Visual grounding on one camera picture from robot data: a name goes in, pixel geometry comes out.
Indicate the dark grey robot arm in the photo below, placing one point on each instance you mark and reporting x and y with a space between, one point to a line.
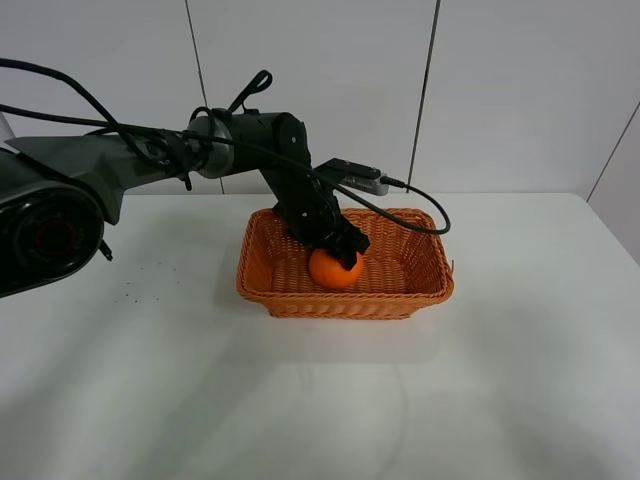
59 193

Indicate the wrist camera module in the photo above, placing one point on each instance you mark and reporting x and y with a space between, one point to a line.
358 176

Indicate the orange citrus fruit with stem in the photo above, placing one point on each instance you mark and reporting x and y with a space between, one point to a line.
327 272

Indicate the orange woven wicker basket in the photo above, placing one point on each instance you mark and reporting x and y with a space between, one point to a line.
404 271

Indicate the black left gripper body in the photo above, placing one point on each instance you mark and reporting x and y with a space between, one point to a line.
312 213

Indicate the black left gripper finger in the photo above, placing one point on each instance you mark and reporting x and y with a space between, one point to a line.
350 260

